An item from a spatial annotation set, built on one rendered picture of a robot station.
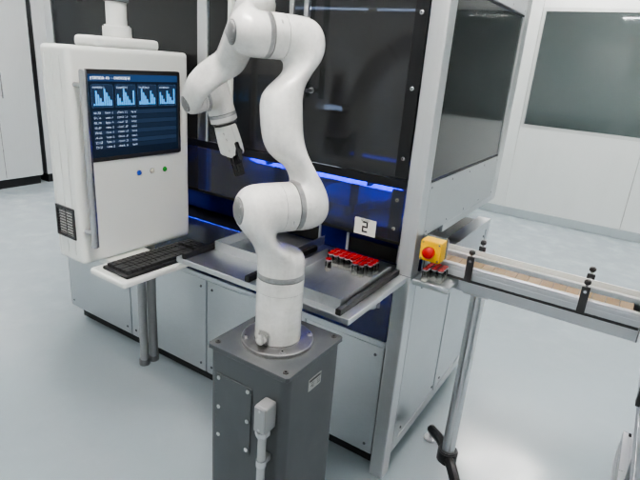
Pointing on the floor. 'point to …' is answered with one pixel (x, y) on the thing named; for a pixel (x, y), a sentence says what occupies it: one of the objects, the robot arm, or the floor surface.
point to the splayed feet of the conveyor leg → (443, 452)
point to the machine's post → (413, 224)
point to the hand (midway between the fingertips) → (238, 169)
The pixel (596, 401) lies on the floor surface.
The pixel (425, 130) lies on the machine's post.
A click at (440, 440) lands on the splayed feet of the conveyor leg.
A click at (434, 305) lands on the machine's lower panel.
